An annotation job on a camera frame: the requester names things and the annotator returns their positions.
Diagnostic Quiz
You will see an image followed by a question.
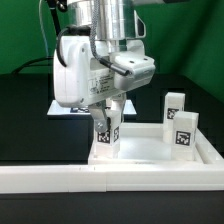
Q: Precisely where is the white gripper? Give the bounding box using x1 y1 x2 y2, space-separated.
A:
53 36 155 133

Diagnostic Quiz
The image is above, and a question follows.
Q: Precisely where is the white square tabletop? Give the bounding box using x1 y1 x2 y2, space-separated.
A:
87 121 205 166

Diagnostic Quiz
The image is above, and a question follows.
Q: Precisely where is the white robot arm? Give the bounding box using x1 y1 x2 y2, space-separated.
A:
53 0 183 133

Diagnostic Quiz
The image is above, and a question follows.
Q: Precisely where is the white marker sheet with tags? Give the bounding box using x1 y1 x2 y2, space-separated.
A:
47 100 137 116

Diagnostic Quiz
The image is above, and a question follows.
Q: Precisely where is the white L-shaped obstacle fence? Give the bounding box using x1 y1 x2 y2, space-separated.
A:
0 132 224 194

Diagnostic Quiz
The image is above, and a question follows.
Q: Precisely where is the black cable on table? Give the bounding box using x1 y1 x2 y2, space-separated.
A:
11 57 55 75

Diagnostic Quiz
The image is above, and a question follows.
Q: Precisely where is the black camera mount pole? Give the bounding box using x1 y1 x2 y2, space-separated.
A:
45 0 67 34

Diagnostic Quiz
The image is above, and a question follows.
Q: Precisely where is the grey cable behind pole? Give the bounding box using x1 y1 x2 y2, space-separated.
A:
38 0 51 59

